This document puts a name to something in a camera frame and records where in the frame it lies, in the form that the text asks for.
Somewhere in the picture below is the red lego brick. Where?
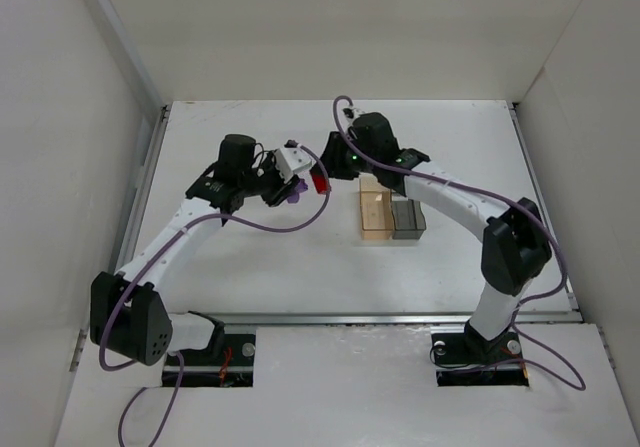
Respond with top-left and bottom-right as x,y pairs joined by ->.
310,166 -> 330,195

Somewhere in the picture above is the clear orange container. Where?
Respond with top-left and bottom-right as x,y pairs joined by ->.
359,175 -> 394,241

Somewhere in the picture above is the aluminium frame rail left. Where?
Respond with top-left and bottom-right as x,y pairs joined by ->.
83,0 -> 165,271

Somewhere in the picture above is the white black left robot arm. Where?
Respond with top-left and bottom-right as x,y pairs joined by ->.
89,134 -> 314,371

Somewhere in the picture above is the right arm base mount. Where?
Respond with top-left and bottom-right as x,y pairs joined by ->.
429,332 -> 529,387

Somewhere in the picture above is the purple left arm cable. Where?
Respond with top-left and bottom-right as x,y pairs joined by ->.
97,146 -> 331,447

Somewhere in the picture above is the aluminium frame rail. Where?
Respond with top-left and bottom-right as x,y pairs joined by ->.
83,0 -> 165,271
507,102 -> 580,312

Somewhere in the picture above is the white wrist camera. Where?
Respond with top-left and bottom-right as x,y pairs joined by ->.
342,107 -> 365,123
274,140 -> 314,183

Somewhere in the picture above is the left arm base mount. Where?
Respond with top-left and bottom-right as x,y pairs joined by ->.
180,332 -> 256,388

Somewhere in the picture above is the aluminium front rail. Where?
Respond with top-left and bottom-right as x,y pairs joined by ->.
99,310 -> 584,326

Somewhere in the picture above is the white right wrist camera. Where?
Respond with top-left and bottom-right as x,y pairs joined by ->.
342,107 -> 365,123

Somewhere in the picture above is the clear grey container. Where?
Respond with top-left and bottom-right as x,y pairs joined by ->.
391,194 -> 427,241

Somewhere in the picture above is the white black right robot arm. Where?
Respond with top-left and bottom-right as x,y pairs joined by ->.
313,107 -> 551,355

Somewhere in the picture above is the purple lego piece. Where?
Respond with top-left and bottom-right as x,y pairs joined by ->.
286,179 -> 308,204

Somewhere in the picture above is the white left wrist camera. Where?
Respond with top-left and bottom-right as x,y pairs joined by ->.
274,140 -> 314,183

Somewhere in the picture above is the aluminium frame rail right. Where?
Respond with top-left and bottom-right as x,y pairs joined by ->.
507,102 -> 580,312

